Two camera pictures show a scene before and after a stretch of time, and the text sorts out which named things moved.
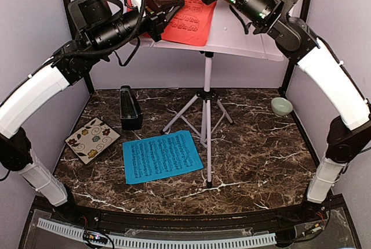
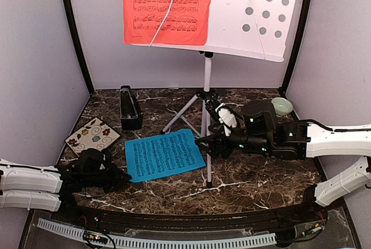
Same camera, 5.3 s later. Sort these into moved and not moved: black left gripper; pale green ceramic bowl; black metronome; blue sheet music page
Moved: black left gripper
Not moved: pale green ceramic bowl; black metronome; blue sheet music page
